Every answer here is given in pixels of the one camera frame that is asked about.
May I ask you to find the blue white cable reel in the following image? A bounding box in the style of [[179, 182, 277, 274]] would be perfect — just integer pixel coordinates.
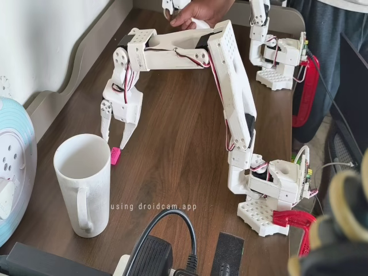
[[0, 96, 38, 245]]

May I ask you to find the black panel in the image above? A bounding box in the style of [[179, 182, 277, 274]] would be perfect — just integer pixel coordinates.
[[340, 33, 368, 162]]

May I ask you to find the white thin cable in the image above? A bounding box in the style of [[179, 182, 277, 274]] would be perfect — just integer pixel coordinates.
[[320, 162, 359, 173]]

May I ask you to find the black flat box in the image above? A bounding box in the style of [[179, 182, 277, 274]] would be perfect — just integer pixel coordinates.
[[0, 242, 114, 276]]

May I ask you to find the thick black cable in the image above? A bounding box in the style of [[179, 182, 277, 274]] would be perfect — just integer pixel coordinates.
[[135, 209, 199, 276]]

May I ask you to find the black tan flexible tripod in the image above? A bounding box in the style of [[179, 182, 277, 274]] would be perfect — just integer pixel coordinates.
[[287, 149, 368, 276]]

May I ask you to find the person's bare hand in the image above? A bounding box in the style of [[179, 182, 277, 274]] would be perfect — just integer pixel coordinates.
[[169, 0, 235, 29]]

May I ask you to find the red clamp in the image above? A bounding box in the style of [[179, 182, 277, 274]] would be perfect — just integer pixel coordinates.
[[272, 210, 317, 258], [292, 54, 320, 128]]

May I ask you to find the white leader robot arm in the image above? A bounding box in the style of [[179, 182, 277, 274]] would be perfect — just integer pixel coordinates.
[[248, 0, 311, 91]]

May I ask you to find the black foam block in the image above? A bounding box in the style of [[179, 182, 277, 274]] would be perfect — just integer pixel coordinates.
[[209, 231, 245, 276]]

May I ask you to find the person's blue jeans leg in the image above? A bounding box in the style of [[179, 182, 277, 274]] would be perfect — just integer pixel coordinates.
[[293, 0, 368, 144]]

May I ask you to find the white power strip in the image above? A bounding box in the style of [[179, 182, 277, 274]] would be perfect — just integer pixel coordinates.
[[114, 254, 133, 276]]

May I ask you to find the black power adapter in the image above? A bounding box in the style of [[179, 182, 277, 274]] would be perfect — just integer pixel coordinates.
[[131, 235, 173, 276]]

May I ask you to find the black thin cable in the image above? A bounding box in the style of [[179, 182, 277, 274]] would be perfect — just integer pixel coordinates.
[[307, 50, 343, 116]]

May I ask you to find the grey wavy desk rail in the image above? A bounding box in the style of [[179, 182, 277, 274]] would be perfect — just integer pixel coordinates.
[[22, 0, 173, 112]]

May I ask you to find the tall white mug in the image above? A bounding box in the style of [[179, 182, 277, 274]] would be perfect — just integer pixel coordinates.
[[53, 133, 112, 238]]

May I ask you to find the small pink block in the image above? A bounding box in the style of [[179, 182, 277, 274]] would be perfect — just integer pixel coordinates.
[[110, 146, 121, 166]]

